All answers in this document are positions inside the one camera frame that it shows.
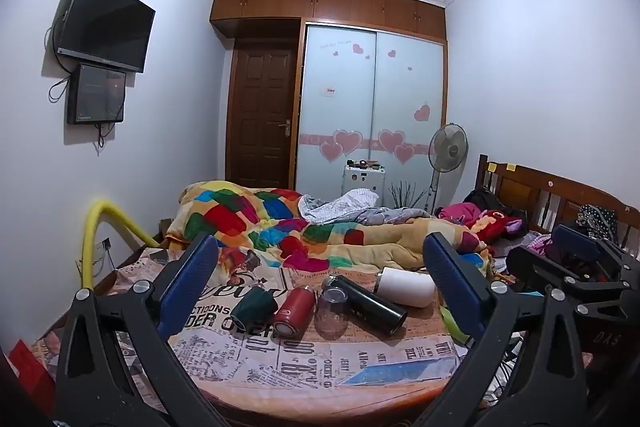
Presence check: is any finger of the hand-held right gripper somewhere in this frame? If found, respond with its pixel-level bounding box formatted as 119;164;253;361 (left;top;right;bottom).
552;223;627;280
506;247;626;304

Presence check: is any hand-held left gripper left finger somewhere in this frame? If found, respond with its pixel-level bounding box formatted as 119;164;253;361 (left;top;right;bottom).
54;233;226;427

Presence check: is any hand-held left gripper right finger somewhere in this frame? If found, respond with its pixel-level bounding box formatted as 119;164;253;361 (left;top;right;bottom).
422;232;594;427

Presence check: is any white thermos cup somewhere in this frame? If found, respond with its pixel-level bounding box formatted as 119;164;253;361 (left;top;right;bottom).
374;268;437;309

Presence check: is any dark green cup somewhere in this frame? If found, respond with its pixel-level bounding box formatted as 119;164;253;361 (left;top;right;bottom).
230;286;279;333

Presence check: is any red cup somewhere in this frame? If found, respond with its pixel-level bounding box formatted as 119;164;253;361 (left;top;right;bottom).
272;286;317;339

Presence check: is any clear glass cup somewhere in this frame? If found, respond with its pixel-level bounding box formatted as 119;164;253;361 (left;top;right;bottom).
314;287;351;342

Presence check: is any dark polka dot cloth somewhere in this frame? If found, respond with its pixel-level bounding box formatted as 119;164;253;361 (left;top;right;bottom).
575;204;622;234

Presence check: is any wooden bed headboard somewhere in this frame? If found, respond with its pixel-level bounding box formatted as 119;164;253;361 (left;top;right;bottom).
475;154;640;258

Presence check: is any red plush toy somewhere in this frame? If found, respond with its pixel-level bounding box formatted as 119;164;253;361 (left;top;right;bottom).
470;208;529;242

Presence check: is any pink clothing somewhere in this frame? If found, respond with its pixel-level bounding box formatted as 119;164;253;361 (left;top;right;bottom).
434;202;482;226

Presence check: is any black thermos bottle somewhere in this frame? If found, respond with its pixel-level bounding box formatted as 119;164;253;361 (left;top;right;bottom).
322;274;408;335

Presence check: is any black clothing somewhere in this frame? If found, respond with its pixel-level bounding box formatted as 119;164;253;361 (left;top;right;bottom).
462;187;508;214

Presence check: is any grey purple cloth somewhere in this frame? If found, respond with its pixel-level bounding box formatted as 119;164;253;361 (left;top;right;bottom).
356;207;431;229

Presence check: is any dark leafy plant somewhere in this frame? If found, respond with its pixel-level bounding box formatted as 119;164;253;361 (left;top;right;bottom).
389;180;427;210

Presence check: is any colourful patchwork blanket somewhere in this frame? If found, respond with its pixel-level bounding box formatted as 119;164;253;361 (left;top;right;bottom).
166;180;493;272

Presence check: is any yellow foam tube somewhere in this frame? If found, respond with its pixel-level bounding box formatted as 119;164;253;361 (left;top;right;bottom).
81;199;159;292

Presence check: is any small white cabinet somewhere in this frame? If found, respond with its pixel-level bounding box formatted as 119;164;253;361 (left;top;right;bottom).
342;160;387;208

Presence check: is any standing electric fan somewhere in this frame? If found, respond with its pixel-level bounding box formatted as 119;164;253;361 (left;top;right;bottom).
425;123;470;215

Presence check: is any grey white crumpled cloth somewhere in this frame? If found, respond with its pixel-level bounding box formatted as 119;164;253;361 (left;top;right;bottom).
298;188;379;224

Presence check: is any newspaper print bed sheet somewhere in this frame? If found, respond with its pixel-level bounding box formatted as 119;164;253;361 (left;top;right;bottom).
30;246;501;414

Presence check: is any red box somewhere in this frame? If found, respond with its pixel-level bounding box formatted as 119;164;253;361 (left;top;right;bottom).
7;339;57;419

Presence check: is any brown wooden door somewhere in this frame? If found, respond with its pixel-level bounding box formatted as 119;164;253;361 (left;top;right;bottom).
226;40;302;190

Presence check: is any white sliding wardrobe with hearts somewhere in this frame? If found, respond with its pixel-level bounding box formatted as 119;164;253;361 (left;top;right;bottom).
295;22;447;214

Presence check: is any brown overhead wooden cabinet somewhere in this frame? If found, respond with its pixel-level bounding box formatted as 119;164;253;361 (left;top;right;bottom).
209;0;447;42

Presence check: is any black monitor cable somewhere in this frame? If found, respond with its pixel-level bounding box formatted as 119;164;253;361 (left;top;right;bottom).
97;122;120;156

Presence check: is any small black wall monitor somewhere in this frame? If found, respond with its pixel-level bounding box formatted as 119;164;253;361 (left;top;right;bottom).
67;64;127;125

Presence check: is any black television cable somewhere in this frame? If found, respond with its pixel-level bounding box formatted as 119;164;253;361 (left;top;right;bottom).
44;7;76;104

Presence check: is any wall-mounted black television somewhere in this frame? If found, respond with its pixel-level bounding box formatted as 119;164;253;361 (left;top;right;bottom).
54;0;156;74

